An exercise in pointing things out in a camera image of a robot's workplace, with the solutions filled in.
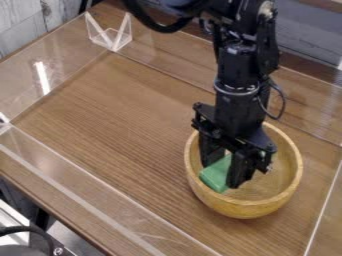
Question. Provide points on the green rectangular block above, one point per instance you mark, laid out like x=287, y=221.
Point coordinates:
x=215, y=174

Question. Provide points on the brown wooden bowl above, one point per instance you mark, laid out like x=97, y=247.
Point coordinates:
x=263, y=195

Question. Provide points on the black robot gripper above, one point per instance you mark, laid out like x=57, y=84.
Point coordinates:
x=231, y=126

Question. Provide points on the clear acrylic corner bracket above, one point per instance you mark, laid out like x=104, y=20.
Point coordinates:
x=110, y=38

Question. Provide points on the black metal base plate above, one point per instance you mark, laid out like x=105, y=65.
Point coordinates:
x=69, y=238

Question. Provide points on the clear acrylic tray wall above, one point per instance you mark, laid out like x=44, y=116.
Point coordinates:
x=110, y=219

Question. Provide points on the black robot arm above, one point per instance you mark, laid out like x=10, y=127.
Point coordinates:
x=243, y=26

